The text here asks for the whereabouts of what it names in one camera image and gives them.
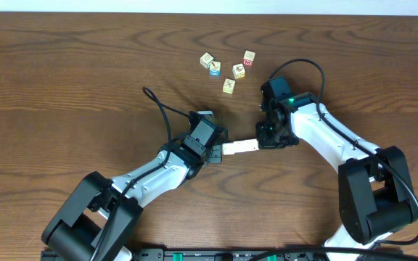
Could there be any wooden block red letter side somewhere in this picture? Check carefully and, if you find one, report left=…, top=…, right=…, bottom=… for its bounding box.
left=222, top=143, right=235, bottom=155

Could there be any wooden block airplane green N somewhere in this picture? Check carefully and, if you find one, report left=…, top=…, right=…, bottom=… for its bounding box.
left=250, top=139, right=259, bottom=151

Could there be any wooden block red A side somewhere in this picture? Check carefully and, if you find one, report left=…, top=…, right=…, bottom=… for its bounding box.
left=243, top=140, right=255, bottom=152

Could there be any wooden block with turtle drawing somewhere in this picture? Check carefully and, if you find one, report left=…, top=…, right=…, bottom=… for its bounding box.
left=233, top=141, right=244, bottom=154

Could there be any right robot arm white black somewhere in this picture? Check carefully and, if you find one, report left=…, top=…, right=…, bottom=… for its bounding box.
left=255, top=76, right=418, bottom=249

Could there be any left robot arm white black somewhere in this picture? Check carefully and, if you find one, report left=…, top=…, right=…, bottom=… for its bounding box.
left=41, top=111, right=226, bottom=260

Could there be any wooden block yellow border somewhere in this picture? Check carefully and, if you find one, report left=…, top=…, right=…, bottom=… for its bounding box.
left=223, top=78, right=236, bottom=94

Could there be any wooden block brown drawing yellow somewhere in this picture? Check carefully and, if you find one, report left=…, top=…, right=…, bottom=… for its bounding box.
left=232, top=63, right=246, bottom=79

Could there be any wooden block blue side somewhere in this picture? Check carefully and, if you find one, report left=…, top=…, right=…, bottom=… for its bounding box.
left=209, top=61, right=221, bottom=76

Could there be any wooden block red M side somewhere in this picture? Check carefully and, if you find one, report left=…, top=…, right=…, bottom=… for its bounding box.
left=243, top=50, right=255, bottom=67

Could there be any wooden block plain top left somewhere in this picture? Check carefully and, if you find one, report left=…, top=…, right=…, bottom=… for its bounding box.
left=200, top=52, right=214, bottom=69

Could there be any left black cable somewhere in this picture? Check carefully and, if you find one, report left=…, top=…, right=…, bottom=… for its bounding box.
left=142, top=86, right=194, bottom=167

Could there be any black cable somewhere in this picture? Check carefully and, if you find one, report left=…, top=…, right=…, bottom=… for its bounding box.
left=266, top=58, right=418, bottom=247
left=142, top=86, right=194, bottom=167

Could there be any right black cable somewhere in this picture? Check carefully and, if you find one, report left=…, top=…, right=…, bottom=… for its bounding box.
left=266, top=58, right=418, bottom=247

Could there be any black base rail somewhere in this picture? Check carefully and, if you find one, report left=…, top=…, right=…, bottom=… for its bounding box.
left=40, top=247, right=418, bottom=261

